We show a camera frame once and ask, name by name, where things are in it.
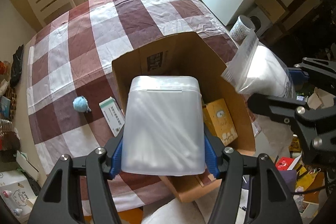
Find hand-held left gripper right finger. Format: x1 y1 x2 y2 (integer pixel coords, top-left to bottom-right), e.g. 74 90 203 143
203 132 301 224

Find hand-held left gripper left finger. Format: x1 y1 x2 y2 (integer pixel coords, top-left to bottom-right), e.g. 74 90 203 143
28 132 126 224

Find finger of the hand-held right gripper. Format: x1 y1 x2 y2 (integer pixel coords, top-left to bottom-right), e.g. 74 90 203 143
287 57 336 88
248 93 336 165

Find clear zip bag white contents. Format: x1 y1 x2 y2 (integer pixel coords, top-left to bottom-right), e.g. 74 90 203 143
220 29 297 99

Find yellow carton box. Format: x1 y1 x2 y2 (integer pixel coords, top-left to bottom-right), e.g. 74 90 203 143
202 98 238 146

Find translucent plastic box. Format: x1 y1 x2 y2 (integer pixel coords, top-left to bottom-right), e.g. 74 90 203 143
121 75 207 176

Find green and white medicine box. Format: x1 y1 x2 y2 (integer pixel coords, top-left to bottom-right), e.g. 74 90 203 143
99 97 125 137

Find red gift box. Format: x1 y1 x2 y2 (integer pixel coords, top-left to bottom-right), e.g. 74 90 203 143
275 156 298 171

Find blue fluffy pompom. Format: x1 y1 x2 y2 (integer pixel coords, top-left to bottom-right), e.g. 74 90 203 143
73 96 91 113

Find white cushion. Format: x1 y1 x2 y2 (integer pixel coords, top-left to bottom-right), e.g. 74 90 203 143
142 198 208 224

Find small brown cardboard box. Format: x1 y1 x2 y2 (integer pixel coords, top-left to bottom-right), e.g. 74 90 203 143
255 0 289 23

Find white flat box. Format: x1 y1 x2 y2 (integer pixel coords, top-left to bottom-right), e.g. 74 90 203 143
16 151 40 183

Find white cartoon printed box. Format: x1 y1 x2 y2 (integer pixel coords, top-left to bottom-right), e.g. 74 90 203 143
0 170 40 222

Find brown and white checked tablecloth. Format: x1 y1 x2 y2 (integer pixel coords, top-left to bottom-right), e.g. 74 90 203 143
26 0 238 212

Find blue tissue pack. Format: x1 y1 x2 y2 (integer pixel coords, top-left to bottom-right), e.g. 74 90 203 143
0 96 11 120

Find black plastic bag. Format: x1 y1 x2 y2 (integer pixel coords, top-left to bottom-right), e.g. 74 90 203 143
10 44 25 87

